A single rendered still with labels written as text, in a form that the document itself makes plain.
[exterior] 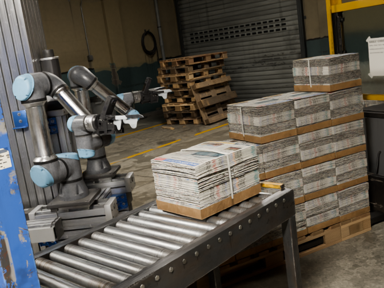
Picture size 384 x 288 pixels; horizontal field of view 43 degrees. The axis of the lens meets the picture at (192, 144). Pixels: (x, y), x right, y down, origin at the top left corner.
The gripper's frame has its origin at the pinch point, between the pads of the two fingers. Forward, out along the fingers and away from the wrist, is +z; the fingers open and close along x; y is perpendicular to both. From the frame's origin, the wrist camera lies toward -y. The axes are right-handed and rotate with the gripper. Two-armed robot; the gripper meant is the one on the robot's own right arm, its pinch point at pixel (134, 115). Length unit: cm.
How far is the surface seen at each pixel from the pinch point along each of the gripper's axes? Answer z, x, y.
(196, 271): 37, 19, 55
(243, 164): 36, -27, 24
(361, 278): 62, -130, 107
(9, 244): 41, 98, 22
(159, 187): 3.4, -9.8, 31.9
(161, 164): 7.6, -6.2, 21.1
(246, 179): 36, -29, 31
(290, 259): 48, -46, 70
